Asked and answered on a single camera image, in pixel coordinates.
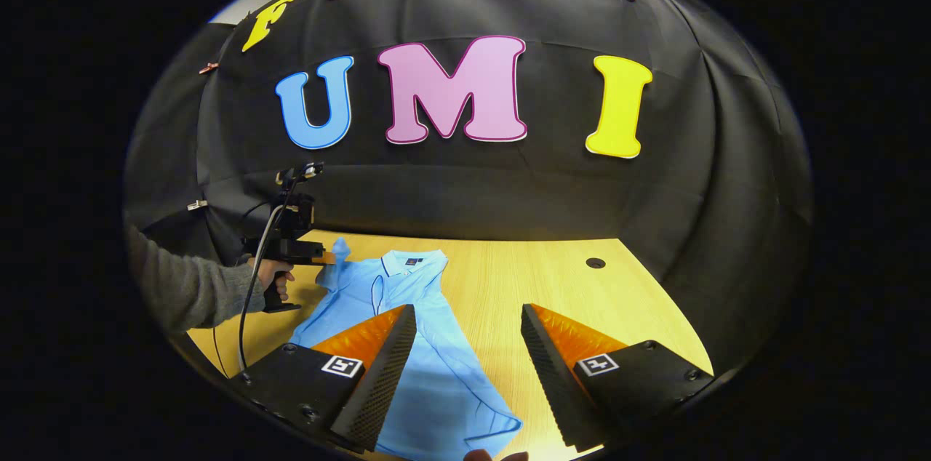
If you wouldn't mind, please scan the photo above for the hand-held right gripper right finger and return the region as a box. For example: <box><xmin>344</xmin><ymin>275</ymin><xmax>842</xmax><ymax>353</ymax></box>
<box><xmin>520</xmin><ymin>302</ymin><xmax>717</xmax><ymax>452</ymax></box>

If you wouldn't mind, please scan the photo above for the black backdrop cloth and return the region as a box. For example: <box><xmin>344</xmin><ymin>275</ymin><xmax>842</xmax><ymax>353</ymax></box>
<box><xmin>124</xmin><ymin>0</ymin><xmax>814</xmax><ymax>374</ymax></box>

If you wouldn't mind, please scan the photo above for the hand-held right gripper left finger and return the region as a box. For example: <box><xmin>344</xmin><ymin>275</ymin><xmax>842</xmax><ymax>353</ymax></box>
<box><xmin>228</xmin><ymin>303</ymin><xmax>417</xmax><ymax>453</ymax></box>

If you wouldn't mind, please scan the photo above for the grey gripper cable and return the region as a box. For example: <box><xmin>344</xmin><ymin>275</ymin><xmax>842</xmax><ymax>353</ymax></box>
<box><xmin>234</xmin><ymin>185</ymin><xmax>292</xmax><ymax>374</ymax></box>

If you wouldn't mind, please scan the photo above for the light blue T-shirt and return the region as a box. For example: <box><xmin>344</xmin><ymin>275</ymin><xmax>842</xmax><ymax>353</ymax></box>
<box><xmin>289</xmin><ymin>237</ymin><xmax>524</xmax><ymax>461</ymax></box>

